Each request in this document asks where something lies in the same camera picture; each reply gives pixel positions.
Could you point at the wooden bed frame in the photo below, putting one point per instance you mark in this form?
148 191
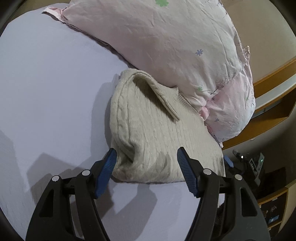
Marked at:
275 95

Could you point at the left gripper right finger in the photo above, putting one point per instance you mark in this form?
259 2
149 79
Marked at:
227 209

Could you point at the beige cable-knit sweater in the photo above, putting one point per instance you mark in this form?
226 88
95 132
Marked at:
148 123

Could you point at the wooden shelf cabinet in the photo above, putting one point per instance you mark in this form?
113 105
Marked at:
278 207

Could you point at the lavender bed sheet mattress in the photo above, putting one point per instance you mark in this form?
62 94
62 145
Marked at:
56 86

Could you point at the pink floral pillow left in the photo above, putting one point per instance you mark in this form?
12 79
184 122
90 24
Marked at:
191 45

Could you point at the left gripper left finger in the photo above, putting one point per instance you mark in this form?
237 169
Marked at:
52 217

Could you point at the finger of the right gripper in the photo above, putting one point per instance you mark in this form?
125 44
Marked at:
228 161

